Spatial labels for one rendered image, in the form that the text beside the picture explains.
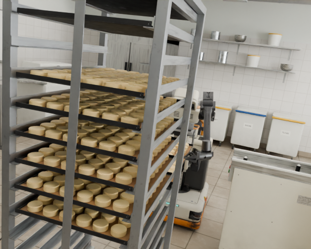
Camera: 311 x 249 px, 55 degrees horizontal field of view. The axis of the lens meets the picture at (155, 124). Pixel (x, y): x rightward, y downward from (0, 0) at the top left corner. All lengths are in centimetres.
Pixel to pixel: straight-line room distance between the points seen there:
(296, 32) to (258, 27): 68
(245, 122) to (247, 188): 338
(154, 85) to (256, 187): 177
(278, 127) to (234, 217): 340
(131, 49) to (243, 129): 260
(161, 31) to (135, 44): 516
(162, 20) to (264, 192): 188
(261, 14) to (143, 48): 233
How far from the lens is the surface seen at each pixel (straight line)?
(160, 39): 77
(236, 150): 265
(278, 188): 243
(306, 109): 637
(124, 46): 602
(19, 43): 100
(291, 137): 576
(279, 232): 259
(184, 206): 291
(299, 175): 242
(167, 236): 164
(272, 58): 629
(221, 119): 577
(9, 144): 104
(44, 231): 136
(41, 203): 114
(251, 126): 573
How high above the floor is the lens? 161
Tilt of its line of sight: 13 degrees down
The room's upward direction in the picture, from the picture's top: 7 degrees clockwise
